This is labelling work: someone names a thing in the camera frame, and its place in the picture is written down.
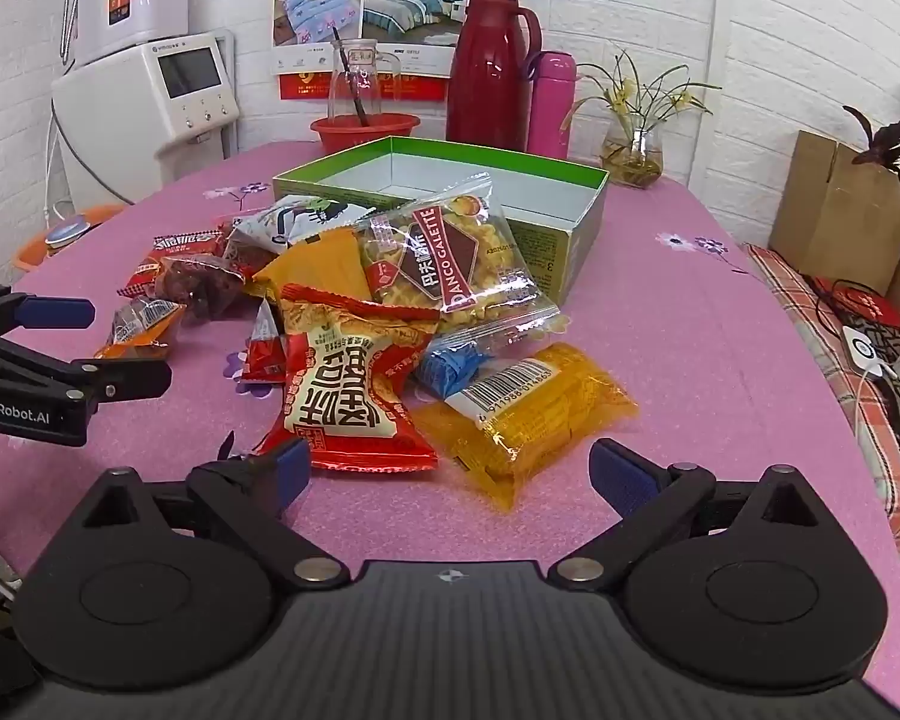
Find white cartoon snack packet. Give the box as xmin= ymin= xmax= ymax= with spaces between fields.
xmin=225 ymin=195 xmax=391 ymax=256

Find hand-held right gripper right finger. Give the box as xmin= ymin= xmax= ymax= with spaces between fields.
xmin=547 ymin=436 xmax=822 ymax=590

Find dark stirring stick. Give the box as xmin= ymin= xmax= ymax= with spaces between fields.
xmin=332 ymin=26 xmax=372 ymax=125

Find blue candy packet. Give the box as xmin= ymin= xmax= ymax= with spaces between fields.
xmin=416 ymin=341 xmax=488 ymax=400

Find dark red snack packet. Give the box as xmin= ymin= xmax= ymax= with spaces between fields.
xmin=214 ymin=211 xmax=278 ymax=278

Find red gift box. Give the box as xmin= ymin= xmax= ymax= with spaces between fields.
xmin=810 ymin=276 xmax=900 ymax=331

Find small red snack packet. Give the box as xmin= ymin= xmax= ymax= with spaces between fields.
xmin=236 ymin=300 xmax=290 ymax=387

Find glass vase with plant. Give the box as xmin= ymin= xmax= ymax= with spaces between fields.
xmin=570 ymin=49 xmax=721 ymax=190

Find yellow clear candy packet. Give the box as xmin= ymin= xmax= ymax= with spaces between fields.
xmin=412 ymin=343 xmax=640 ymax=512

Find white water dispenser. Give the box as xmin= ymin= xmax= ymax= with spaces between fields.
xmin=51 ymin=28 xmax=241 ymax=207

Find clear cookie packet brown label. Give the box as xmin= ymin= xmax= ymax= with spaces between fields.
xmin=356 ymin=172 xmax=571 ymax=346

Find wall poster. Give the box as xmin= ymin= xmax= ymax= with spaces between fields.
xmin=272 ymin=0 xmax=475 ymax=102

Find white water purifier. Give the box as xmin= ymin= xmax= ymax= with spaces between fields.
xmin=60 ymin=0 xmax=192 ymax=67

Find green cardboard box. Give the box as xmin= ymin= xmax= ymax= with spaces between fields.
xmin=272 ymin=136 xmax=610 ymax=312

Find pink thermos bottle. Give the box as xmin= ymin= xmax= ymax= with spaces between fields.
xmin=526 ymin=51 xmax=577 ymax=161

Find white wireless charger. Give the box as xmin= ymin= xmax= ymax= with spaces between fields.
xmin=842 ymin=326 xmax=897 ymax=376

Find red thermos jug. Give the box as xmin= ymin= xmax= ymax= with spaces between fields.
xmin=446 ymin=0 xmax=545 ymax=152

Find glass pitcher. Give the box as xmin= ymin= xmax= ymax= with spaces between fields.
xmin=328 ymin=39 xmax=404 ymax=128

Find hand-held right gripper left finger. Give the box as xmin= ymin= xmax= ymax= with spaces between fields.
xmin=75 ymin=436 xmax=350 ymax=592

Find red and cream snack packet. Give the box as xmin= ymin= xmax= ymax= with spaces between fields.
xmin=251 ymin=283 xmax=440 ymax=473

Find small orange snack packet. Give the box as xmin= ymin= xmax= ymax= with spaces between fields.
xmin=94 ymin=296 xmax=188 ymax=361

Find dark purple plant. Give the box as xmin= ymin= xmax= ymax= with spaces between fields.
xmin=842 ymin=97 xmax=900 ymax=203

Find red plastic basin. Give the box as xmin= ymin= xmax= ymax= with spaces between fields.
xmin=310 ymin=112 xmax=421 ymax=156

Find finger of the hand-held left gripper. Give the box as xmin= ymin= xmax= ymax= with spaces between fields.
xmin=0 ymin=334 xmax=173 ymax=410
xmin=0 ymin=283 xmax=97 ymax=338

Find orange plastic basin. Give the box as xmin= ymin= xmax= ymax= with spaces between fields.
xmin=11 ymin=202 xmax=128 ymax=272

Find plaid blanket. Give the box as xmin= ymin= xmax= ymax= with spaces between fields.
xmin=742 ymin=244 xmax=900 ymax=586

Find clear date packet red header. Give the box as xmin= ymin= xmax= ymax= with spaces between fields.
xmin=124 ymin=231 xmax=248 ymax=323

